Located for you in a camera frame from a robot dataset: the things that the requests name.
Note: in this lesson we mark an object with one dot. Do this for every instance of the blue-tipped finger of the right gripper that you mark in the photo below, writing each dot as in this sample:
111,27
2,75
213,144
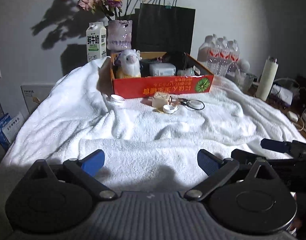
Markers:
276,146

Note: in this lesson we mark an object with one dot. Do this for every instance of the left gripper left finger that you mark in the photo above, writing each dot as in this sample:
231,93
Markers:
82,173

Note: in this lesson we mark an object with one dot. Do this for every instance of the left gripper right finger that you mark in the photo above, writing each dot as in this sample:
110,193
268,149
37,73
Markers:
218,172

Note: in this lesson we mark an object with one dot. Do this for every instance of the white alpaca plush toy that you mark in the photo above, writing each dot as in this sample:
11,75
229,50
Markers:
129,64

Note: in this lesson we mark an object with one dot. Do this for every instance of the white fluffy blanket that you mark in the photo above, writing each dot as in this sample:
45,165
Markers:
144,149

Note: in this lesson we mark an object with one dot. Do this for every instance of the white jar lid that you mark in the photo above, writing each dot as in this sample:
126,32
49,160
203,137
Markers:
117,100

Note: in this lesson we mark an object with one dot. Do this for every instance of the cream thermos bottle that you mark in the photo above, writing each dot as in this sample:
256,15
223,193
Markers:
267,78

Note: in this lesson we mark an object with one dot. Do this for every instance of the blue white box stack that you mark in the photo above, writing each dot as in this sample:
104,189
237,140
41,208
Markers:
9,128

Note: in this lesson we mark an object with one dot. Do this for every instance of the white panel with label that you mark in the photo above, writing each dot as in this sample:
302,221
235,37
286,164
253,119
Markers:
34,94

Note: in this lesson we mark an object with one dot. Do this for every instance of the white green round jar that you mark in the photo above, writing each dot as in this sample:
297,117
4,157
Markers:
186,72

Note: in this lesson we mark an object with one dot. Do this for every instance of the red cardboard box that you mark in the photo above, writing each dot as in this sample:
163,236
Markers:
147,85

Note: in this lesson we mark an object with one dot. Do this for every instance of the pack of water bottles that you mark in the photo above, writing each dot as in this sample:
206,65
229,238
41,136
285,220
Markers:
222,57

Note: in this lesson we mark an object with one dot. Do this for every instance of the white rectangular box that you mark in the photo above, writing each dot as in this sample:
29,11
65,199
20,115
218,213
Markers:
162,69

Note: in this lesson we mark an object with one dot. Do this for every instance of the purple glass vase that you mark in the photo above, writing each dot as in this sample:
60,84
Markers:
119,35

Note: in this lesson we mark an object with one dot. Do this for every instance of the white milk carton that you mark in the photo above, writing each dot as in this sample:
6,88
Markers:
96,41

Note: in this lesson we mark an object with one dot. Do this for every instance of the black paper shopping bag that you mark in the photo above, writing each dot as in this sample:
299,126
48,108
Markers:
160,25

